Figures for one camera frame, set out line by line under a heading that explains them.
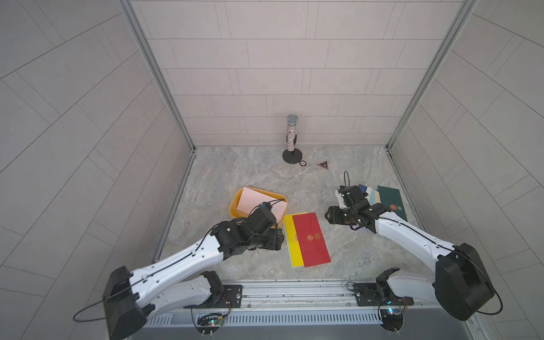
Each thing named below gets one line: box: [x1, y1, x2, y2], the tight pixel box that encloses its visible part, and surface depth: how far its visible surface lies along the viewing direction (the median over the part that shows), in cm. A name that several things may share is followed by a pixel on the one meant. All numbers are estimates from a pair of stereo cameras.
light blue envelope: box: [369, 189, 377, 207], surface depth 98 cm
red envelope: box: [292, 212, 332, 268], surface depth 86 cm
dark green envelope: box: [377, 185, 408, 222], surface depth 98 cm
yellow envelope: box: [284, 211, 308, 268], surface depth 85 cm
